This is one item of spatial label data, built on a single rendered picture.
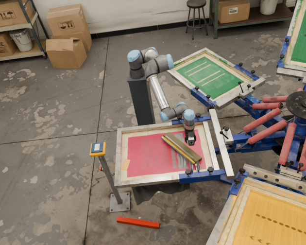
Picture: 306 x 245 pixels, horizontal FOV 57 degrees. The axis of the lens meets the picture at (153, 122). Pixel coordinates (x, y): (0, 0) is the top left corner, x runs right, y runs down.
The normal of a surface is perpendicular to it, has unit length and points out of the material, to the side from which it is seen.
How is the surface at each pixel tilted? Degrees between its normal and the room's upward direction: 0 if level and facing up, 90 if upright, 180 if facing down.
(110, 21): 90
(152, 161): 0
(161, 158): 0
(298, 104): 0
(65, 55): 90
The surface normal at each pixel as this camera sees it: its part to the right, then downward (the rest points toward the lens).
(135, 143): -0.12, -0.69
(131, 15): 0.05, 0.72
